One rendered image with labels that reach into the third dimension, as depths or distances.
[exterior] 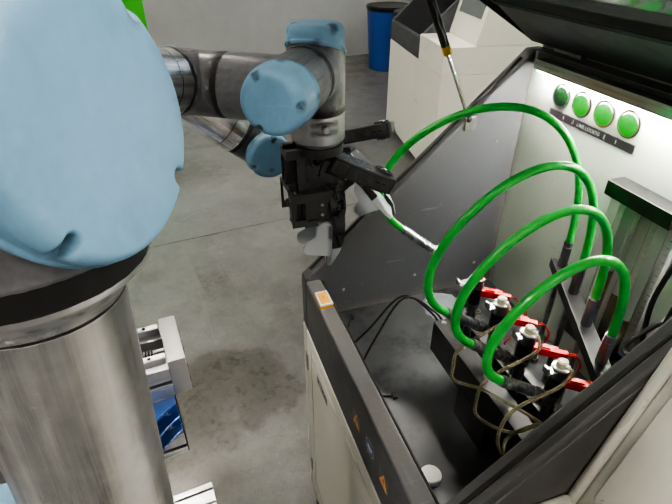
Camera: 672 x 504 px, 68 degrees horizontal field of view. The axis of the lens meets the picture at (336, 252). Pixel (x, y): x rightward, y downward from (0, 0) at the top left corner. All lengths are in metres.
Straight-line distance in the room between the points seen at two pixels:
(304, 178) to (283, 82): 0.21
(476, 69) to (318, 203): 3.07
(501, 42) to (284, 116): 3.27
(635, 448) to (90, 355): 0.68
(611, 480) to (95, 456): 0.68
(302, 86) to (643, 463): 0.62
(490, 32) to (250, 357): 2.56
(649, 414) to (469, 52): 3.13
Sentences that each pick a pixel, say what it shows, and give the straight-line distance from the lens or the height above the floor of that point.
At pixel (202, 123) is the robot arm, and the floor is 1.43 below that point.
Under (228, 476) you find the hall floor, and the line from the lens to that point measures 2.04.
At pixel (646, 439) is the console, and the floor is 1.14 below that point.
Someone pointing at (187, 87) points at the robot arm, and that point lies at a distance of 0.58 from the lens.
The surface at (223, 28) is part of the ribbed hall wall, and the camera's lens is 7.26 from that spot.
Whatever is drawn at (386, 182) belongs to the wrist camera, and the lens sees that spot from 0.76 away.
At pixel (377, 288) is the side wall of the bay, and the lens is 1.33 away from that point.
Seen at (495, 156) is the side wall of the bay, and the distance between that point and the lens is 1.29.
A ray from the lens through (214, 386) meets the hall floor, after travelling 2.31.
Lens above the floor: 1.69
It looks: 34 degrees down
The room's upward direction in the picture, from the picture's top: straight up
